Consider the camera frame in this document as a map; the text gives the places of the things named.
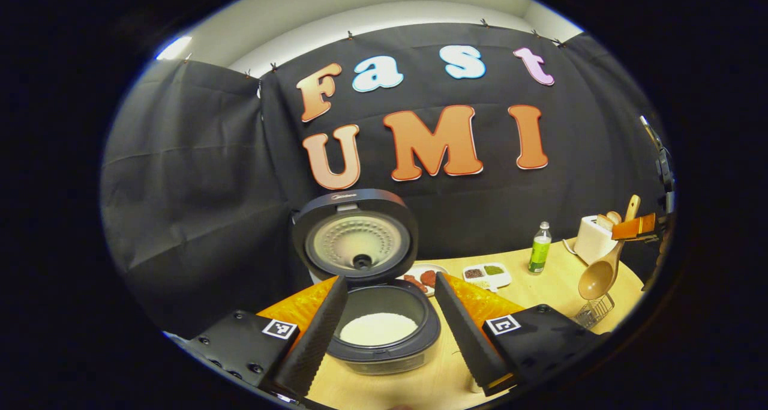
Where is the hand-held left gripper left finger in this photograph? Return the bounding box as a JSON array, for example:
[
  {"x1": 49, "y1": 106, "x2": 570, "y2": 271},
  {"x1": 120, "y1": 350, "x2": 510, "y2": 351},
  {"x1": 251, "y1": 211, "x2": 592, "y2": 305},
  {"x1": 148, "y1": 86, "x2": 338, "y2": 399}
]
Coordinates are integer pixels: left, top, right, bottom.
[{"x1": 165, "y1": 275, "x2": 350, "y2": 399}]

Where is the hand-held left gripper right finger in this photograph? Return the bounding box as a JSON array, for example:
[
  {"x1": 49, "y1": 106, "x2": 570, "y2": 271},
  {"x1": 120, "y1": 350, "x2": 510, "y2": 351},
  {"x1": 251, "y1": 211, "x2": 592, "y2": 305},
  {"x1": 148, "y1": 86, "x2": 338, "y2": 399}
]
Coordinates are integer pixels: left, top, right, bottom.
[{"x1": 434, "y1": 271, "x2": 607, "y2": 398}]

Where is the white rice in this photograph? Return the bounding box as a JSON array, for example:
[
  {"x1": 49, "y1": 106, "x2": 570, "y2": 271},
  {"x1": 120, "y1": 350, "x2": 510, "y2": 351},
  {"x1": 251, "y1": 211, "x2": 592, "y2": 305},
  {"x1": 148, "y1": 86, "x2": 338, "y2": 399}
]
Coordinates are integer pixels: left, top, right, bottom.
[{"x1": 339, "y1": 312, "x2": 419, "y2": 347}]

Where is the wooden spoon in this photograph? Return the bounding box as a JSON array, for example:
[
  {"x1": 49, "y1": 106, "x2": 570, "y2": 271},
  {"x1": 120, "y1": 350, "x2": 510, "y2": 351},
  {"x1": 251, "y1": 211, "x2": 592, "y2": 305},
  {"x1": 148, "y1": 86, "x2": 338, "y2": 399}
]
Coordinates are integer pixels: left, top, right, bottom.
[{"x1": 578, "y1": 194, "x2": 641, "y2": 301}]

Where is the black and silver rice cooker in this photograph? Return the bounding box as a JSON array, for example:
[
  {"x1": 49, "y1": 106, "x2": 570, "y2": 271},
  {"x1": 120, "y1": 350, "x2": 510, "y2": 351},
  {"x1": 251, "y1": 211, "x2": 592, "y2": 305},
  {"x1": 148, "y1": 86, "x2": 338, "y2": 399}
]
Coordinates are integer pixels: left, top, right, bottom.
[{"x1": 291, "y1": 188, "x2": 442, "y2": 376}]

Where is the white toaster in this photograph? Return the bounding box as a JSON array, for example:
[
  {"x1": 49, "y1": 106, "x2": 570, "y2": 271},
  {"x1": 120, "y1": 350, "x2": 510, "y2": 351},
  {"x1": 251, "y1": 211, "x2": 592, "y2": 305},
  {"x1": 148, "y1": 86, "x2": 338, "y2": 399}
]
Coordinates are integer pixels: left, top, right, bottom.
[{"x1": 574, "y1": 215, "x2": 622, "y2": 265}]

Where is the white divided bean dish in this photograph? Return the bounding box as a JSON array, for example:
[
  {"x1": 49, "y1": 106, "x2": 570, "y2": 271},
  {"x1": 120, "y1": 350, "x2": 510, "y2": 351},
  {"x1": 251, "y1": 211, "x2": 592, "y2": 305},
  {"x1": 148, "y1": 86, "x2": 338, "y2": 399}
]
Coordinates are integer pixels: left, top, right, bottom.
[{"x1": 462, "y1": 262, "x2": 512, "y2": 292}]

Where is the round white plate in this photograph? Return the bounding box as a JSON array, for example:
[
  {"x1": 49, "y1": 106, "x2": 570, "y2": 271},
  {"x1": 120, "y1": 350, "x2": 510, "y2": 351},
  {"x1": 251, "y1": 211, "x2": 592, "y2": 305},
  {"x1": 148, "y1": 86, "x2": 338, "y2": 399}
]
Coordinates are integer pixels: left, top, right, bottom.
[{"x1": 399, "y1": 264, "x2": 449, "y2": 297}]

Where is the green label plastic bottle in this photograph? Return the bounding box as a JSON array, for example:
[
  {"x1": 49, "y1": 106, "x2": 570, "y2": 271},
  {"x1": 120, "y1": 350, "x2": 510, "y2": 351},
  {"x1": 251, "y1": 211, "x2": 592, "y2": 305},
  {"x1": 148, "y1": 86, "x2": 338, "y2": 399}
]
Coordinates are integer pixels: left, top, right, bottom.
[{"x1": 528, "y1": 221, "x2": 552, "y2": 276}]

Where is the black backdrop cloth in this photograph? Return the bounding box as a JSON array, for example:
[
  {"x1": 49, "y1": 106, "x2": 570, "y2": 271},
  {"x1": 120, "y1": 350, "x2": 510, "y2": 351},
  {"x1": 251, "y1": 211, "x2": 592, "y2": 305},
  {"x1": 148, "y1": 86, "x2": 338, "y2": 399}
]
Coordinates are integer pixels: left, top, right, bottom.
[{"x1": 101, "y1": 23, "x2": 676, "y2": 339}]

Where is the ceiling light panel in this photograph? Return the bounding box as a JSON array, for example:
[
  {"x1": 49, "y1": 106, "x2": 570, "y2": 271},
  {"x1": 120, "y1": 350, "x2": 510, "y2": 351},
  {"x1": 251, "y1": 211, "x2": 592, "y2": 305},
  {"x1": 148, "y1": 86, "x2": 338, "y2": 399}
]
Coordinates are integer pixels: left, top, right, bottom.
[{"x1": 155, "y1": 35, "x2": 193, "y2": 61}]

